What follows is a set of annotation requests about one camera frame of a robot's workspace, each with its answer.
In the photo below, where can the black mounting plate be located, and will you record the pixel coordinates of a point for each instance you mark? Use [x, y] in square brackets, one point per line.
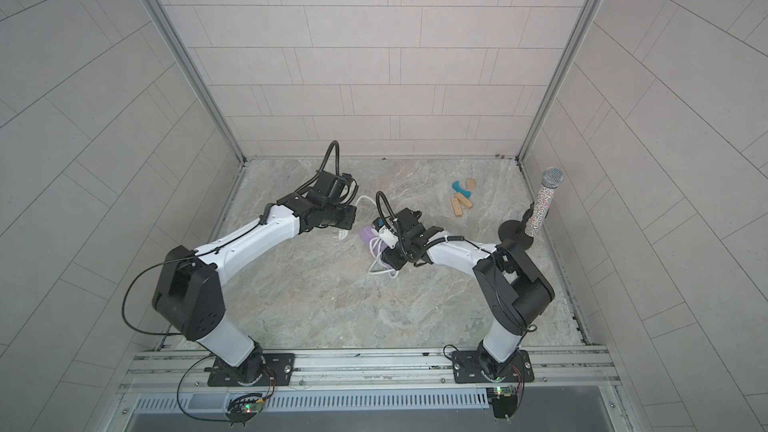
[273, 369]
[473, 367]

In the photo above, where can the right green circuit board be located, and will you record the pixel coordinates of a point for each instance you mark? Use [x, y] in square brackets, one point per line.
[504, 401]

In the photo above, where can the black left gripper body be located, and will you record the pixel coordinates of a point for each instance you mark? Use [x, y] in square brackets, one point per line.
[343, 216]

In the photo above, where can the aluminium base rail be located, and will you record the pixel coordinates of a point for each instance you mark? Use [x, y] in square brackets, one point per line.
[367, 369]

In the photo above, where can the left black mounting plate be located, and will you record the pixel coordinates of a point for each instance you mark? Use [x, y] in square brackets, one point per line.
[273, 369]

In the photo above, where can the white perforated vent strip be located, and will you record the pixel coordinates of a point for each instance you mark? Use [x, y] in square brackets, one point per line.
[203, 404]

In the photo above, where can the glitter microphone on black stand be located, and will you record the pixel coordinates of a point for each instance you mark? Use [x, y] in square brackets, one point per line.
[523, 231]

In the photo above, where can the purple power strip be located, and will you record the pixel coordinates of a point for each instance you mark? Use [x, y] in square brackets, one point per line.
[368, 237]

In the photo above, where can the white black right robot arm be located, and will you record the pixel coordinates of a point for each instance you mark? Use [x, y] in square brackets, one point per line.
[514, 288]

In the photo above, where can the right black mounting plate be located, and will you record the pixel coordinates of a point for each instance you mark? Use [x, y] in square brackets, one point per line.
[473, 367]

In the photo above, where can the long tan wooden block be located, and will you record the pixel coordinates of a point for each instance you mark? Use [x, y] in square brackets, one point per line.
[464, 201]

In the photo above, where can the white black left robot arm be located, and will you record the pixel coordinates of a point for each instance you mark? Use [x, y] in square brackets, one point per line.
[189, 291]

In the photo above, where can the green circuit board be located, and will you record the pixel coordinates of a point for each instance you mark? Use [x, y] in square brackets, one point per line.
[242, 409]
[504, 401]

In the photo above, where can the left green circuit board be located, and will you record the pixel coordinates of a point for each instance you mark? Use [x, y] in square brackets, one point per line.
[242, 409]

